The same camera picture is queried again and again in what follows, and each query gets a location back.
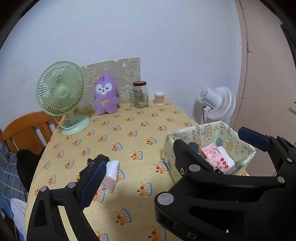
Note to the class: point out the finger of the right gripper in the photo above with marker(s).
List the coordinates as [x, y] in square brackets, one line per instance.
[268, 145]
[94, 162]

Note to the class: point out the black garment on chair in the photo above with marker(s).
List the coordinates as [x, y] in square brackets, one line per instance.
[26, 164]

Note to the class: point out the patterned cardboard backboard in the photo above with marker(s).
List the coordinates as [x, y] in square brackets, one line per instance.
[125, 72]

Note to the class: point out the pink tissue pack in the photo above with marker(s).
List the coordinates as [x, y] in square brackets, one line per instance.
[218, 158]

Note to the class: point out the blue plaid bedding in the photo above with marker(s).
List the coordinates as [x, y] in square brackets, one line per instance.
[11, 187]

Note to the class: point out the white and beige sock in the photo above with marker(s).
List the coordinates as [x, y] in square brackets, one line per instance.
[110, 179]

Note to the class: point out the purple plush toy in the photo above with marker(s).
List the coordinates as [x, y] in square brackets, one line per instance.
[105, 94]

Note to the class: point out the cotton swab container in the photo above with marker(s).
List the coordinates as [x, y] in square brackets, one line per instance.
[159, 98]

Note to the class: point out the white crumpled cloth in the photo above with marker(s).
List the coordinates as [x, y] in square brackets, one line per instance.
[19, 208]

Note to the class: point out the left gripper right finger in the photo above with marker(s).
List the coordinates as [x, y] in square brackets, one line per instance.
[204, 205]

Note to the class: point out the glass jar with lid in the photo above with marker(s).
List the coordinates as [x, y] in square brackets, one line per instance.
[139, 95]

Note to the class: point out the dark grey sock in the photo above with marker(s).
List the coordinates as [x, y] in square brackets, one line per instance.
[194, 146]

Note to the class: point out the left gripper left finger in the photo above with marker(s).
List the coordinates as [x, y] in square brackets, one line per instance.
[45, 222]

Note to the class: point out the wooden chair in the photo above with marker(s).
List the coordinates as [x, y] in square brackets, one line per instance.
[29, 132]

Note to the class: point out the green desk fan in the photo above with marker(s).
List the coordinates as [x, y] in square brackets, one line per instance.
[59, 91]

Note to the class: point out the yellow cake print tablecloth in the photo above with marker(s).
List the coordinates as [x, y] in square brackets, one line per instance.
[135, 137]

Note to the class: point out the yellow patterned storage box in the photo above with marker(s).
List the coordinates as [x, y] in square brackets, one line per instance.
[218, 133]

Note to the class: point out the white standing fan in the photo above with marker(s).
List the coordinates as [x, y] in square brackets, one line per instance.
[213, 104]

